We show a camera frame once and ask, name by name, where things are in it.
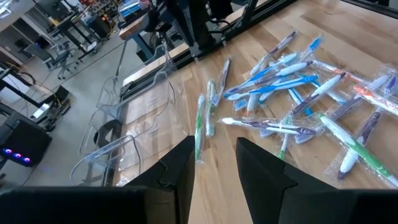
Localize grey office chair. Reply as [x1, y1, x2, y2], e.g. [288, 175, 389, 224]
[46, 49, 80, 80]

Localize black computer with pink lights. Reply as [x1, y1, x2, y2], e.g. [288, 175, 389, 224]
[0, 119, 53, 168]

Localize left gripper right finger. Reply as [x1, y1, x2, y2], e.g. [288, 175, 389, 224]
[235, 138, 398, 224]

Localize blue-legged side table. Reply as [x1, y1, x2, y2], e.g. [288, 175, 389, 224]
[118, 12, 158, 63]

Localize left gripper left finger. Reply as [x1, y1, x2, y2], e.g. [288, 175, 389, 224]
[0, 136, 196, 224]

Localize black workbench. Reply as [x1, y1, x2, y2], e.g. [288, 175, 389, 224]
[52, 12, 113, 60]

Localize green toothbrush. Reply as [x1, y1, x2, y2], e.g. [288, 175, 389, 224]
[193, 92, 207, 165]
[316, 111, 398, 189]
[204, 78, 218, 140]
[277, 114, 294, 161]

